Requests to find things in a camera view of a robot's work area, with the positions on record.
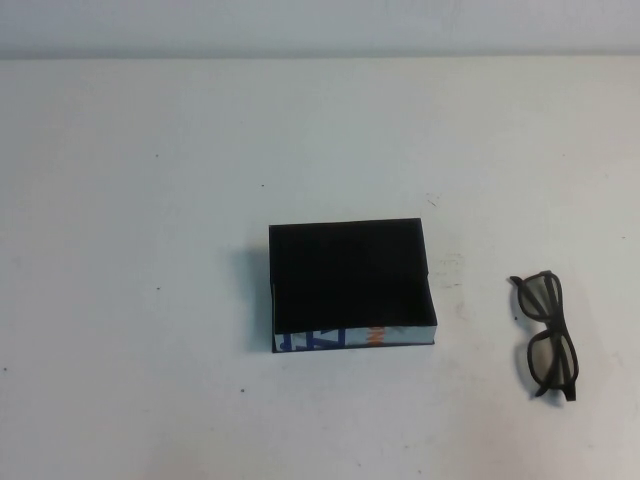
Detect black frame glasses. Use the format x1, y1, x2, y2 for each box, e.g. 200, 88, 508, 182
508, 270, 580, 403

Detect black open glasses case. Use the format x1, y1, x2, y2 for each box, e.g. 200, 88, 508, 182
268, 218, 440, 355

